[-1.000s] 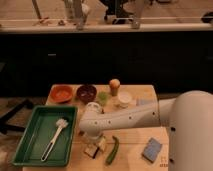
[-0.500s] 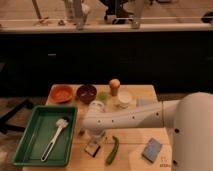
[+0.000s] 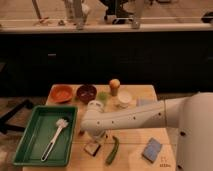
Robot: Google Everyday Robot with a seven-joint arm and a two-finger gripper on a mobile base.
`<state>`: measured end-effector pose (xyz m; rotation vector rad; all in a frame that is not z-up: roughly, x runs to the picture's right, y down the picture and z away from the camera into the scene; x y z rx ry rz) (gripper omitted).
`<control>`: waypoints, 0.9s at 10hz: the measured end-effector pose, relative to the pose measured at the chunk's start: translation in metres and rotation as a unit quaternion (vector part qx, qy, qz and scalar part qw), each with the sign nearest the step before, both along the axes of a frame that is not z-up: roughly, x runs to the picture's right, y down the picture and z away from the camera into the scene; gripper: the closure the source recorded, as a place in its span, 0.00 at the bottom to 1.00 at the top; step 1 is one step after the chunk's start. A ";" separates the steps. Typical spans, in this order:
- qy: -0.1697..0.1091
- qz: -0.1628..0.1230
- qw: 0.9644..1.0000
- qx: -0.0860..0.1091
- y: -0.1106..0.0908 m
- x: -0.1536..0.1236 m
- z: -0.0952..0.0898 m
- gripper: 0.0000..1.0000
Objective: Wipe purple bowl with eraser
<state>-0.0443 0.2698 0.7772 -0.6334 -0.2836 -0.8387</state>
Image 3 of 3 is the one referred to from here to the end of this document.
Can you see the black stand leg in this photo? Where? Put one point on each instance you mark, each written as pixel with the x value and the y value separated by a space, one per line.
pixel 4 126

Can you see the green small cup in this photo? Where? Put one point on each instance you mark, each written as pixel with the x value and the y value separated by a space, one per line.
pixel 102 96

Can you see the white cup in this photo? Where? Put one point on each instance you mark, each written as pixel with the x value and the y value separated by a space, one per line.
pixel 124 99

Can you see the egg in wooden cup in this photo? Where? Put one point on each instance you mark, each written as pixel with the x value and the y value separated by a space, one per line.
pixel 114 85

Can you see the green chili pepper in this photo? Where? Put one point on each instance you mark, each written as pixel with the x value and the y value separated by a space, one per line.
pixel 113 153

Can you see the purple bowl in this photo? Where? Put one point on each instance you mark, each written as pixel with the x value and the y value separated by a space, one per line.
pixel 86 93

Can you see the whiteboard eraser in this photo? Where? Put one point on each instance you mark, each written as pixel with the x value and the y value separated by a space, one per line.
pixel 92 148

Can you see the blue folded cloth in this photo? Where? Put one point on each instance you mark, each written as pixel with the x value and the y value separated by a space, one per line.
pixel 141 102

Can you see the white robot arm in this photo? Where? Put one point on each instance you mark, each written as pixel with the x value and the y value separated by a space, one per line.
pixel 193 116

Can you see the green plastic tray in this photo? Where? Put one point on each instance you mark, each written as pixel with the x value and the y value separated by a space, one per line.
pixel 38 133

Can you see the white dish brush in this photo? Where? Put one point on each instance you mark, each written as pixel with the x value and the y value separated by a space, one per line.
pixel 61 124

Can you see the blue sponge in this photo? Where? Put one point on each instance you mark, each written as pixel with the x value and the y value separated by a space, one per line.
pixel 152 150

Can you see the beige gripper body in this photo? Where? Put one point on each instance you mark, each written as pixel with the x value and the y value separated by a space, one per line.
pixel 100 138

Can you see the orange bowl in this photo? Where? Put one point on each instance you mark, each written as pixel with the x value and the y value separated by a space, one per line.
pixel 61 93

